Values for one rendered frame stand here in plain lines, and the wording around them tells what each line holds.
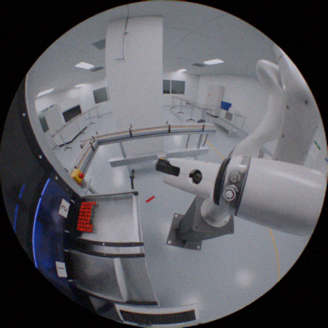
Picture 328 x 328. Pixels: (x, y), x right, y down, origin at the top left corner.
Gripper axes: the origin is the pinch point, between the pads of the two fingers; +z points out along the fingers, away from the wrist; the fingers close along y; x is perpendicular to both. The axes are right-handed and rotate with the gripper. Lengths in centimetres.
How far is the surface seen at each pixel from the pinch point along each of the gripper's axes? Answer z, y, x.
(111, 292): -5, -20, -62
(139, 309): -19, -12, -75
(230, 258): -34, 113, -108
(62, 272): 2, -42, -53
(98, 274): 5, -23, -57
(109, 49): 94, -67, 145
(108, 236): 19.5, -12.1, -41.1
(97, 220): 30, -17, -38
